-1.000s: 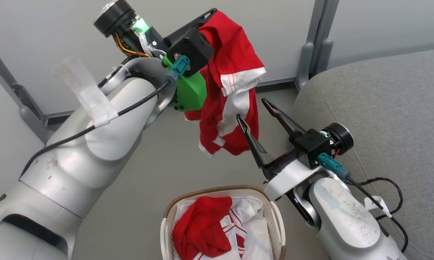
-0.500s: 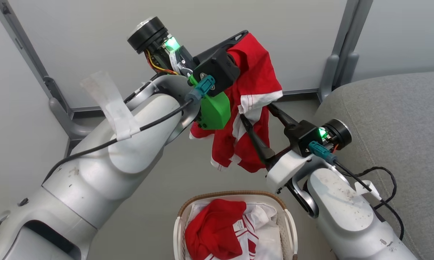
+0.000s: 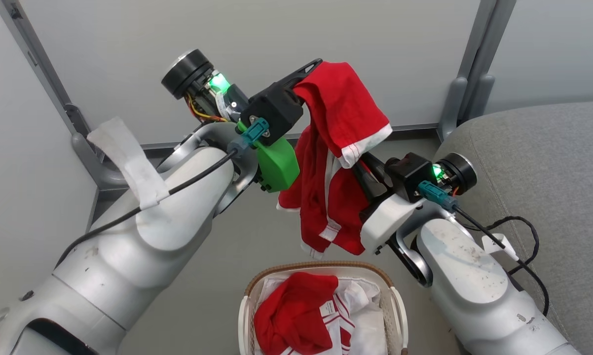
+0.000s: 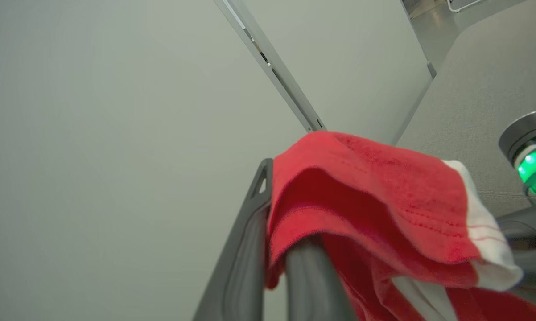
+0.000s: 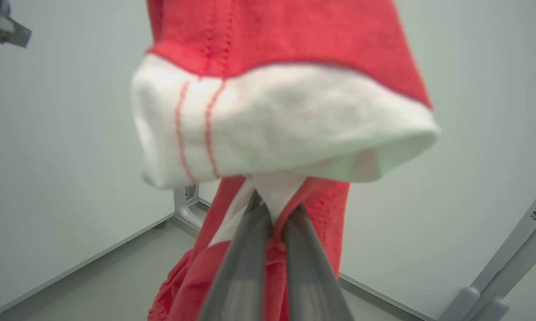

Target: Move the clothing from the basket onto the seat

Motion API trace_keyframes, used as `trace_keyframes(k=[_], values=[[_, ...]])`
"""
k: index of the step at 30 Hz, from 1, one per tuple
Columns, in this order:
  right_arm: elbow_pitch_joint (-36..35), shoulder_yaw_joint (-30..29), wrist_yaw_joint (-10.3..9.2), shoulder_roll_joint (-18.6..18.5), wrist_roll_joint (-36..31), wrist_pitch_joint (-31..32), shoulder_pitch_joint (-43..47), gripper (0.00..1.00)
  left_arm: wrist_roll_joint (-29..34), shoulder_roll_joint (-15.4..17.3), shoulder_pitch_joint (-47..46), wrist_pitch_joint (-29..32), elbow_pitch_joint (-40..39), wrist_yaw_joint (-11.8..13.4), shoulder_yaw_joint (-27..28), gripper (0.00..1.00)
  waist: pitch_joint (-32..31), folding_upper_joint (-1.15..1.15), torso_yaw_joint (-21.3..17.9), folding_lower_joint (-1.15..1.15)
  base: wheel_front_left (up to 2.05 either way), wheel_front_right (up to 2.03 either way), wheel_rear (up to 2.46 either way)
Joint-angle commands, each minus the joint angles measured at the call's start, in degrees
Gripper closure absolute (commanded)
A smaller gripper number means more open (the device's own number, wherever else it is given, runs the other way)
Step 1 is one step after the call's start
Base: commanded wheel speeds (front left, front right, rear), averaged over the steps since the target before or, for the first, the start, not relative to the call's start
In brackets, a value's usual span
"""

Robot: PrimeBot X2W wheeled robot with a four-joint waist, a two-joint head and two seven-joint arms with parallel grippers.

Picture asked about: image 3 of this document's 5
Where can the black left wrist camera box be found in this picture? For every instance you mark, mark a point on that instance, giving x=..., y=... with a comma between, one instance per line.
x=274, y=108

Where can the red shorts with white trim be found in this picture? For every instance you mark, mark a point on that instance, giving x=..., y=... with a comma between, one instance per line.
x=343, y=106

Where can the white basket with wicker rim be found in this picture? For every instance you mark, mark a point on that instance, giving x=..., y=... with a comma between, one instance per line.
x=395, y=305

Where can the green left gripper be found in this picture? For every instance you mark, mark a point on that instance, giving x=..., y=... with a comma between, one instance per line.
x=279, y=165

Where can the grey wall post curved foot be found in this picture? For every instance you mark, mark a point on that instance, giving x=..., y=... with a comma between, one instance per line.
x=45, y=74

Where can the red garment with white stripes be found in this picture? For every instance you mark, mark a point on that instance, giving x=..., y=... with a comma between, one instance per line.
x=291, y=315

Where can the grey fabric sofa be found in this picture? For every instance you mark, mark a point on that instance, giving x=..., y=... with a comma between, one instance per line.
x=548, y=158

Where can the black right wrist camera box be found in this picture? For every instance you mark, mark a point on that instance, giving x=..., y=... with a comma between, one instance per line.
x=409, y=175

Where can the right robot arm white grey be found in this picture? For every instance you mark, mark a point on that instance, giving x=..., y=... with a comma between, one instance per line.
x=474, y=286

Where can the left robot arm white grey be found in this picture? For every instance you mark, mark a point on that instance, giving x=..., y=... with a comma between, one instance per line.
x=143, y=246

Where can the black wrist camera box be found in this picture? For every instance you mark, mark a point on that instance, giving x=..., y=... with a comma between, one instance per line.
x=274, y=108
x=409, y=175

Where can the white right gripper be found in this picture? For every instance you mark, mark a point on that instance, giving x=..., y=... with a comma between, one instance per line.
x=388, y=219

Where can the grey wall post double foot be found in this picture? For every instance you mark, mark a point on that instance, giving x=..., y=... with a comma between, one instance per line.
x=479, y=64

